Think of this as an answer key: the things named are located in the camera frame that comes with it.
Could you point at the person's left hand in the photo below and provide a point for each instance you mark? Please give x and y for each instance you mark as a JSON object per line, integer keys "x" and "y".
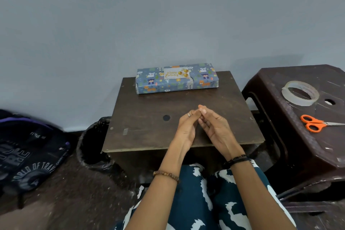
{"x": 186, "y": 130}

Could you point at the person's right hand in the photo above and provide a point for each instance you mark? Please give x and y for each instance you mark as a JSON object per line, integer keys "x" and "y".
{"x": 218, "y": 132}

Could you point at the white card with gold stickers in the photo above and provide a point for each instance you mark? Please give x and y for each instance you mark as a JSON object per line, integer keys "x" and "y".
{"x": 169, "y": 72}

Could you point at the blue animal-print wrapping paper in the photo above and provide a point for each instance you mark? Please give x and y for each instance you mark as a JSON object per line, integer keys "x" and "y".
{"x": 145, "y": 81}

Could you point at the clear tape roll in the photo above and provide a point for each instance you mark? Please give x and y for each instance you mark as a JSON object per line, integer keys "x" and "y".
{"x": 285, "y": 95}

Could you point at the person's left forearm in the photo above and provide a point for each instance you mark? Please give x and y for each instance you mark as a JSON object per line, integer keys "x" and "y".
{"x": 153, "y": 194}

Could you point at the person's right forearm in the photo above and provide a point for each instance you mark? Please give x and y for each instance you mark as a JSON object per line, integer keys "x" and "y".
{"x": 258, "y": 194}

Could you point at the small brown wooden table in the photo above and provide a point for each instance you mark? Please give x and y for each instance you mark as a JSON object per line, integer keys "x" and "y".
{"x": 140, "y": 130}

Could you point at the brown plastic stool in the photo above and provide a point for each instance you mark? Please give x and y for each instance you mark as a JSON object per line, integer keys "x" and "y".
{"x": 269, "y": 87}

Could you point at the teal white patterned trousers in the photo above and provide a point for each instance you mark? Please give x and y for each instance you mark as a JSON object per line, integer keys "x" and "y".
{"x": 188, "y": 203}

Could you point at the black trash bin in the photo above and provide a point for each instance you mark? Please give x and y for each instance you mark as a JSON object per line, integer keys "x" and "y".
{"x": 89, "y": 146}

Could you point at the black purple backpack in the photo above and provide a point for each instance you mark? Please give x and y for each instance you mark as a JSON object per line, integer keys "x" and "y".
{"x": 27, "y": 151}

